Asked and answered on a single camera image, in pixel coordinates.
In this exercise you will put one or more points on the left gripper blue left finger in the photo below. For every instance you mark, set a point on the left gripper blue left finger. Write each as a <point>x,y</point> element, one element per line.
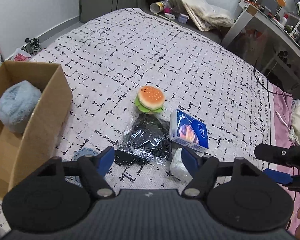
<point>104,160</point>

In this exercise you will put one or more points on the burger plush toy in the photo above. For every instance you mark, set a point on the burger plush toy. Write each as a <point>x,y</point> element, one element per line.
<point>150,100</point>

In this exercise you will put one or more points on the pink bed sheet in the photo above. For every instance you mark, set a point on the pink bed sheet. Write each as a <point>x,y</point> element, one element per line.
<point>283,105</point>

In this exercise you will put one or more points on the white desk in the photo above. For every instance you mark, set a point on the white desk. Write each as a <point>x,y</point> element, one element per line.
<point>265,44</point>

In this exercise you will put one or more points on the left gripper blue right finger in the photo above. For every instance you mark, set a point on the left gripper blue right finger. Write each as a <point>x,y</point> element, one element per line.
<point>192,161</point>

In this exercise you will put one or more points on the white black patterned bedspread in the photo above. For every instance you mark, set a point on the white black patterned bedspread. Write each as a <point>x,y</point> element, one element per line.
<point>107,60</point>

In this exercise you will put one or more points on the paper cup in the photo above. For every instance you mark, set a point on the paper cup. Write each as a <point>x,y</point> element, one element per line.
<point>158,7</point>

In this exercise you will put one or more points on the brown cardboard box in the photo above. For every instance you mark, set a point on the brown cardboard box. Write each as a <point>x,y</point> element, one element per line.
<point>21,154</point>

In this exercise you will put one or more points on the white wrapped soft item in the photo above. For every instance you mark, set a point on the white wrapped soft item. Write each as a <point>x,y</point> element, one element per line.
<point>178,169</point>

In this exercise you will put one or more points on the fluffy blue plush toy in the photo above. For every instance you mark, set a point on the fluffy blue plush toy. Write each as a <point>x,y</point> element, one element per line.
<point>17,104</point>

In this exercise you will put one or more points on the black item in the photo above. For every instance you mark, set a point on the black item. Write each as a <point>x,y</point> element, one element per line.
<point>146,140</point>

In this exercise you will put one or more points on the blue crochet coaster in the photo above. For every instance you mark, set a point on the blue crochet coaster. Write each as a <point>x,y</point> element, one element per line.
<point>83,152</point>

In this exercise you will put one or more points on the blue tissue pack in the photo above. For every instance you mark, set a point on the blue tissue pack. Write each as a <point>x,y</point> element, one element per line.
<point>188,131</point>

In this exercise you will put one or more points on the clear plastic bag bedside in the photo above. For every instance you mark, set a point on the clear plastic bag bedside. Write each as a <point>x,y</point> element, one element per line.
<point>215,16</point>

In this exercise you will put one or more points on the pink printed plastic bag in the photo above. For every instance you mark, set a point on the pink printed plastic bag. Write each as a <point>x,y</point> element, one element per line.
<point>21,55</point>

